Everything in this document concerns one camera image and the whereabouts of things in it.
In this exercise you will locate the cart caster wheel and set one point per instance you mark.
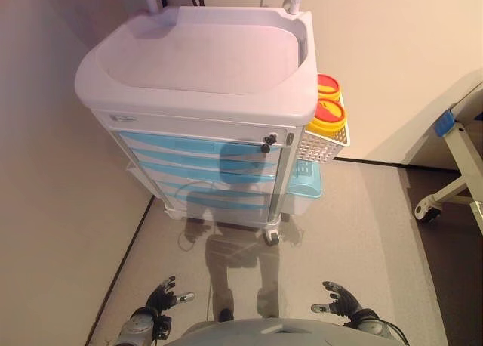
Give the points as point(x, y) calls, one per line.
point(272, 237)

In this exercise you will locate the black cart keys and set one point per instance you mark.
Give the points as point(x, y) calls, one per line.
point(268, 140)

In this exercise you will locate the yellow sharps container red lid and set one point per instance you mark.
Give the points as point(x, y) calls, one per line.
point(327, 84)
point(327, 113)

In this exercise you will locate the white hospital bed frame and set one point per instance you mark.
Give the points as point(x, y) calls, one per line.
point(466, 153)

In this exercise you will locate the white medical cart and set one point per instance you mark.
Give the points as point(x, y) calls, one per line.
point(188, 59)

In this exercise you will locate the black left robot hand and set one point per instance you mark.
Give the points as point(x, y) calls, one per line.
point(162, 300)

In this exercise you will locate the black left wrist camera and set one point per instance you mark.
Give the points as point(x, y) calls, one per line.
point(163, 327)

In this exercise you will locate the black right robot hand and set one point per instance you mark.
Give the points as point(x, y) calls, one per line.
point(345, 306)

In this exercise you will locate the large blue front drawer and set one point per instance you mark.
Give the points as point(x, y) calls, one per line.
point(226, 202)

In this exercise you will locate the grey robot torso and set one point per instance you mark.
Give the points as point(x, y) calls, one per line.
point(264, 332)

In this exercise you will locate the bed caster wheel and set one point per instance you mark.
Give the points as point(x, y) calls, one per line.
point(428, 213)

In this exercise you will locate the light blue waste bin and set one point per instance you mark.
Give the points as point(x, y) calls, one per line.
point(305, 189)

